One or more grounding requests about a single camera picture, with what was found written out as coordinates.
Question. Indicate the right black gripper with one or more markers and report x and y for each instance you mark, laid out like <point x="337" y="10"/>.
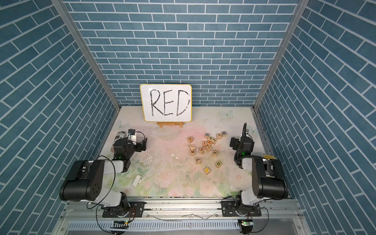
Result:
<point x="237" y="142"/>

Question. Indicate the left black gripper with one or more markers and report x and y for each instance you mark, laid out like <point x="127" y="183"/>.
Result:
<point x="139" y="149"/>

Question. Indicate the wooden block green D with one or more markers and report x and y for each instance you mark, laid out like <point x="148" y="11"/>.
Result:
<point x="218" y="164"/>

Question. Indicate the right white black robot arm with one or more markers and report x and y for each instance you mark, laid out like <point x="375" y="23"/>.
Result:
<point x="268" y="178"/>

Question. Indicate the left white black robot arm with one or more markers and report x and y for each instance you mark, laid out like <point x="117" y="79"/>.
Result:
<point x="85" y="178"/>

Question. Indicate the wooden block yellow letter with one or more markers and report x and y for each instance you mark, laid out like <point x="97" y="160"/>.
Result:
<point x="206" y="170"/>

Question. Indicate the wooden block letter X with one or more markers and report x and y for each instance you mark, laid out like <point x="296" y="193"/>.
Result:
<point x="190" y="139"/>

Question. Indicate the newspaper print flag can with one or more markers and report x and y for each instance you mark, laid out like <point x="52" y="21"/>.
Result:
<point x="119" y="135"/>

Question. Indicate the yellow bucket of markers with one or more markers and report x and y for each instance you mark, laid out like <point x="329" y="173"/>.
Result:
<point x="269" y="157"/>

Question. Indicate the wooden whiteboard stand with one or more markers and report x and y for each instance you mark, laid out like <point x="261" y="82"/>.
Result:
<point x="162" y="124"/>

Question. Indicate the small white bottle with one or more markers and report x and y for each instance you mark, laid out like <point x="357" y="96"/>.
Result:
<point x="137" y="181"/>

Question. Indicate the wooden block purple L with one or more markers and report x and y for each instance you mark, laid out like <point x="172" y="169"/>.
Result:
<point x="198" y="161"/>

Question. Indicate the white whiteboard yellow frame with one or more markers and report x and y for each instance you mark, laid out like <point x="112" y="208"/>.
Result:
<point x="167" y="102"/>

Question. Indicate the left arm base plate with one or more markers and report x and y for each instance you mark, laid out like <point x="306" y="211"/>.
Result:
<point x="132" y="210"/>

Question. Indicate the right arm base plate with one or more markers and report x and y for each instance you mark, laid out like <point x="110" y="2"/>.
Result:
<point x="231" y="209"/>

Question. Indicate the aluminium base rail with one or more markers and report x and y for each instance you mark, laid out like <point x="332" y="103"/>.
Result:
<point x="185" y="216"/>

